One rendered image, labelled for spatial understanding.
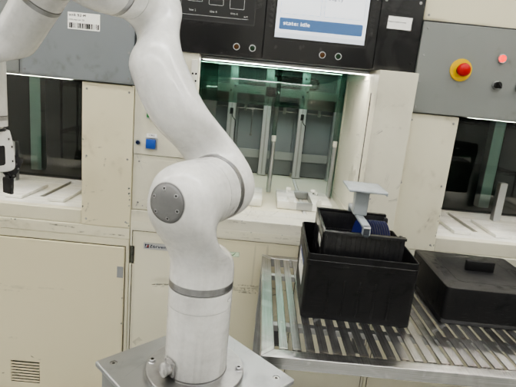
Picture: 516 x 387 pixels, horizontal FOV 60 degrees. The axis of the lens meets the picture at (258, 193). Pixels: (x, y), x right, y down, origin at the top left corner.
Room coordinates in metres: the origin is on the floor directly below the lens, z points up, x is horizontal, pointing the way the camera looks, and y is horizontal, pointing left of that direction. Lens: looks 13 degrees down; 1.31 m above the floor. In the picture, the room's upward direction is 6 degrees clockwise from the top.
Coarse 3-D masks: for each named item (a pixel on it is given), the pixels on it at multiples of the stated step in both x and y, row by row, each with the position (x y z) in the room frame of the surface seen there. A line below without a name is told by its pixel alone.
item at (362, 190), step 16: (368, 192) 1.11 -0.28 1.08; (384, 192) 1.12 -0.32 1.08; (320, 208) 1.28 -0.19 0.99; (352, 208) 1.17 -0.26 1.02; (320, 224) 1.14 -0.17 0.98; (336, 224) 1.27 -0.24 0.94; (352, 224) 1.27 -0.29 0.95; (368, 224) 1.07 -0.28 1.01; (320, 240) 1.10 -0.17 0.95; (336, 240) 1.07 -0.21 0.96; (352, 240) 1.07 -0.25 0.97; (368, 240) 1.07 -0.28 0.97; (384, 240) 1.06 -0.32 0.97; (400, 240) 1.05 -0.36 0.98; (352, 256) 1.07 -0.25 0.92; (368, 256) 1.07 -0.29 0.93; (384, 256) 1.06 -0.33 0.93; (400, 256) 1.06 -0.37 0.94
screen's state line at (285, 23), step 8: (280, 24) 1.47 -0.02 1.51; (288, 24) 1.47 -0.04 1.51; (296, 24) 1.47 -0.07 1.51; (304, 24) 1.47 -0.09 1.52; (312, 24) 1.47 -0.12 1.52; (320, 24) 1.47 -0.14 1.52; (328, 24) 1.47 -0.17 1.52; (336, 24) 1.47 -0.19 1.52; (344, 24) 1.47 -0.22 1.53; (320, 32) 1.47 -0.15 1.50; (328, 32) 1.47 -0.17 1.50; (336, 32) 1.47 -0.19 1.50; (344, 32) 1.47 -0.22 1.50; (352, 32) 1.47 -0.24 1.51; (360, 32) 1.47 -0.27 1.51
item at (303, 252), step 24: (312, 240) 1.31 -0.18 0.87; (312, 264) 1.04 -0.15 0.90; (336, 264) 1.03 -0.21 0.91; (360, 264) 1.03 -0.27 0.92; (384, 264) 1.03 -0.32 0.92; (408, 264) 1.03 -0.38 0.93; (312, 288) 1.04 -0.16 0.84; (336, 288) 1.03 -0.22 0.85; (360, 288) 1.03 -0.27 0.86; (384, 288) 1.03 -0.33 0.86; (408, 288) 1.03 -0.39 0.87; (312, 312) 1.04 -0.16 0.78; (336, 312) 1.03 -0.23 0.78; (360, 312) 1.03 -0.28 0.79; (384, 312) 1.03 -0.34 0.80; (408, 312) 1.03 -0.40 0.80
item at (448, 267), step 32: (416, 256) 1.33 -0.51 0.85; (448, 256) 1.32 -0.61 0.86; (480, 256) 1.35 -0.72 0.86; (416, 288) 1.27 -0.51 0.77; (448, 288) 1.08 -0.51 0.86; (480, 288) 1.09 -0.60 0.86; (512, 288) 1.11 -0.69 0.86; (448, 320) 1.08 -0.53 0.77; (480, 320) 1.08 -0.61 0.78; (512, 320) 1.08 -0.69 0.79
